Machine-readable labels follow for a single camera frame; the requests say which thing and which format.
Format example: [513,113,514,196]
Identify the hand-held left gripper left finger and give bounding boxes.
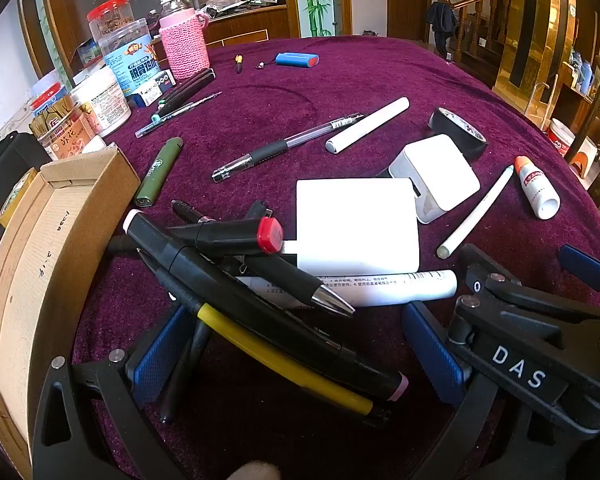
[32,305,201,480]

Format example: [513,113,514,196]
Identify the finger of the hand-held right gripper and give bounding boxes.
[457,243,600,327]
[558,244,600,302]

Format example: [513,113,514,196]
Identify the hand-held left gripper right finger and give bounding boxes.
[402,301,511,480]

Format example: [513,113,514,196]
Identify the white printed tube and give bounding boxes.
[236,269,459,309]

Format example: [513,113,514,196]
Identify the white stylus pen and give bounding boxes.
[435,163,514,260]

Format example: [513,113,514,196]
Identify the white bottle orange cap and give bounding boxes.
[513,155,561,221]

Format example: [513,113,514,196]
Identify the black marker pink ends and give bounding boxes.
[123,209,410,403]

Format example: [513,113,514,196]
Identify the yellow black pen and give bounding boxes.
[136,249,393,428]

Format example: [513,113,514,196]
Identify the white cube charger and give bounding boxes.
[388,134,481,225]

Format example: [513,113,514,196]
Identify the black marker red cap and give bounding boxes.
[169,217,284,255]

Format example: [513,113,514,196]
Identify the cardboard box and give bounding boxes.
[0,146,141,480]

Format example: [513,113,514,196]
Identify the black pen silver tip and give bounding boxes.
[220,254,356,318]

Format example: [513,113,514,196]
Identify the black tape roll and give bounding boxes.
[428,106,490,162]

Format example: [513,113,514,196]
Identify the green lighter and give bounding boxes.
[133,136,185,209]

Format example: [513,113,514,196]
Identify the clear black gel pen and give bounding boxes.
[211,113,365,184]

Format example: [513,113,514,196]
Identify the person's left hand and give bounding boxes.
[229,462,282,480]

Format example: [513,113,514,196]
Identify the red white bucket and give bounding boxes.
[547,118,579,159]

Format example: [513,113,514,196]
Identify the black leather sofa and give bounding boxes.
[0,130,54,281]

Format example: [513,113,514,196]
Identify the teal mechanical pencil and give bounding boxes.
[134,90,223,139]

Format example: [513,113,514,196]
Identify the golden mirrored pillar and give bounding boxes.
[499,0,582,97]

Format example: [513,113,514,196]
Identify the white plastic tub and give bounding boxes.
[69,66,132,138]

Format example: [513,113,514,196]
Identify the small blue white box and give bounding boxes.
[129,70,177,109]

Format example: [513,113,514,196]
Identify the wooden stair railing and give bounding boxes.
[439,0,514,67]

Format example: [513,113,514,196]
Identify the dark hanging coat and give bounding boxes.
[424,1,459,57]

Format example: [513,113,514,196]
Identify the black pen case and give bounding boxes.
[155,67,217,116]

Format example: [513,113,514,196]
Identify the blue label plastic jar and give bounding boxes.
[97,18,157,99]

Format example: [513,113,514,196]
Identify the blue lighter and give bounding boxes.
[274,52,320,68]

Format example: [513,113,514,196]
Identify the pink knitted sleeve bottle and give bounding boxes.
[157,0,212,82]

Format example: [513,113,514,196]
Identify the wooden glass cabinet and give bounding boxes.
[32,0,302,78]

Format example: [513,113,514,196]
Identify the red lid plastic jar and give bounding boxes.
[86,0,133,42]

